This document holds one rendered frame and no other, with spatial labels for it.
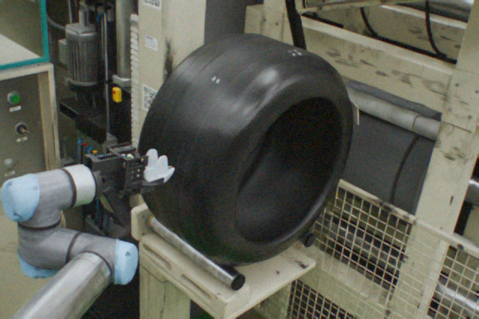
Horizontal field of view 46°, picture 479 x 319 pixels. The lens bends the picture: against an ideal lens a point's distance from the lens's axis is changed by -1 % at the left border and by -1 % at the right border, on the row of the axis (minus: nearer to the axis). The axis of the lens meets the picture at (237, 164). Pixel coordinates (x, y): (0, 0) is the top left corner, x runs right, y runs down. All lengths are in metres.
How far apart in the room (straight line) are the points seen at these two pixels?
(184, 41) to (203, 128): 0.37
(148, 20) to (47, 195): 0.64
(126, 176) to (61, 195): 0.14
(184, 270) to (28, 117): 0.65
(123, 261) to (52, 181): 0.19
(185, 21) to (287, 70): 0.35
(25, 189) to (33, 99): 0.77
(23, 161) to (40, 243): 0.78
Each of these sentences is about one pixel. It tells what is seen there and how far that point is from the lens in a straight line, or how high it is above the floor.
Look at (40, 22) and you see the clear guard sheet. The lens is 1.68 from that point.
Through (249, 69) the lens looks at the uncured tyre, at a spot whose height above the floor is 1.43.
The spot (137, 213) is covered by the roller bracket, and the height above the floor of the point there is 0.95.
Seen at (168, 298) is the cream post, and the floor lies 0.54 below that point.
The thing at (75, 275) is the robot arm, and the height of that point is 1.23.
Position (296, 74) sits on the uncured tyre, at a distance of 1.26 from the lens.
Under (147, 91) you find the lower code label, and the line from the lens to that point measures 1.58.
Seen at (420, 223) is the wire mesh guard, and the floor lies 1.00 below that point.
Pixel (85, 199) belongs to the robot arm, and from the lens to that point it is 1.08.
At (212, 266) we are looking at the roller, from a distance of 1.46.
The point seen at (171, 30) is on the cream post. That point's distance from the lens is 1.46.
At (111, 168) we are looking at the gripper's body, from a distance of 1.11.
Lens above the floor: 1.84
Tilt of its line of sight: 29 degrees down
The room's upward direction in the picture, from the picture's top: 5 degrees clockwise
